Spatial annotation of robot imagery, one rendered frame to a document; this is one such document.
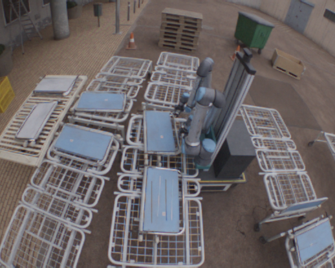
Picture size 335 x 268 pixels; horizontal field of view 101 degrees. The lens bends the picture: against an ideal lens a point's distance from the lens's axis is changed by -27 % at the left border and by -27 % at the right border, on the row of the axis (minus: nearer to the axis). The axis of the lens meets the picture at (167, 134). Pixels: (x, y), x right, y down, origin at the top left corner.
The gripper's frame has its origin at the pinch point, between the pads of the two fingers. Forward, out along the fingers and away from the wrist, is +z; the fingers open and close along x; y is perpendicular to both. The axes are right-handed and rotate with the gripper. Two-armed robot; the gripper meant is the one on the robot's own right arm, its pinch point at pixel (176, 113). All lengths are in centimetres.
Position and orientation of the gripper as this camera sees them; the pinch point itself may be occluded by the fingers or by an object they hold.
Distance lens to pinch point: 258.6
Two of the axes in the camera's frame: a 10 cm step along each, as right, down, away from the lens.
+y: -1.0, -7.5, 6.6
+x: -9.4, -1.5, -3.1
